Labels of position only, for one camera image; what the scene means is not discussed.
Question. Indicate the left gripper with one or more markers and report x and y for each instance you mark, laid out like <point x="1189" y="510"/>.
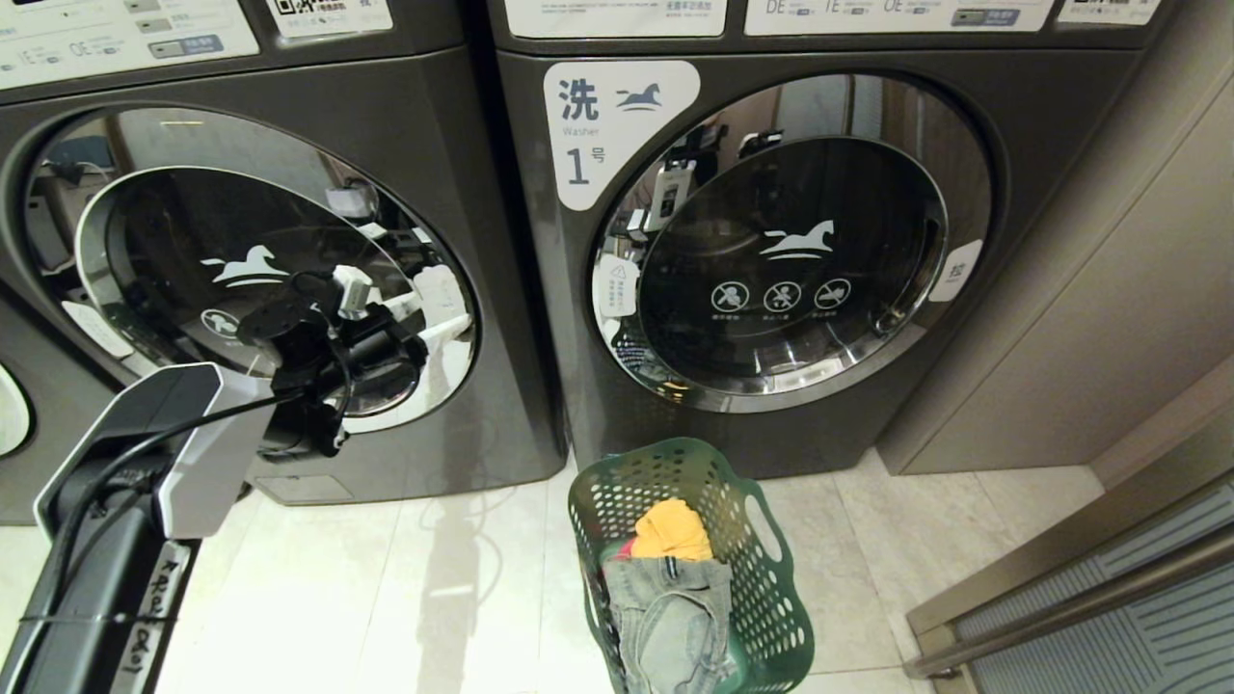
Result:
<point x="381" y="355"/>

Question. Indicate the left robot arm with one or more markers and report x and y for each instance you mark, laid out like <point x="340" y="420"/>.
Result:
<point x="116" y="578"/>

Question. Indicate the round glass washer door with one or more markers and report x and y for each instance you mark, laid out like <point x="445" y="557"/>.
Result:
<point x="800" y="270"/>
<point x="193" y="241"/>

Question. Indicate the green plastic laundry basket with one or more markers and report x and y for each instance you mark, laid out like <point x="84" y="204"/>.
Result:
<point x="771" y="598"/>

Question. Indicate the dark grey washing machine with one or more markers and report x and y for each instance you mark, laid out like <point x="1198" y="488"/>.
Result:
<point x="733" y="434"/>
<point x="482" y="193"/>

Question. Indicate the white number sticker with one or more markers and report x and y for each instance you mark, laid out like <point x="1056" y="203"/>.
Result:
<point x="598" y="125"/>

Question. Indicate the red garment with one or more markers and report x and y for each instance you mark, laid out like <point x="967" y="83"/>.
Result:
<point x="619" y="552"/>

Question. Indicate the yellow garment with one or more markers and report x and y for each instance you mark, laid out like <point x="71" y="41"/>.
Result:
<point x="672" y="532"/>

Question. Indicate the grey denim garment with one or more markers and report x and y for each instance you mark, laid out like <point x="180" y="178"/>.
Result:
<point x="665" y="617"/>

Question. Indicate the dark grey appliance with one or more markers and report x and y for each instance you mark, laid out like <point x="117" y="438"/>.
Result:
<point x="39" y="463"/>

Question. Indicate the brown cabinet panel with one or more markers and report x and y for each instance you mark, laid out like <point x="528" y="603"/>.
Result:
<point x="1089" y="289"/>

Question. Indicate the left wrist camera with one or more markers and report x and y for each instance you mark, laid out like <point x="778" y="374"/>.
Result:
<point x="352" y="289"/>

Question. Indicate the metal door frame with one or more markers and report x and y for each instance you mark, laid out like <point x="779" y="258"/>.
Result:
<point x="1080" y="598"/>

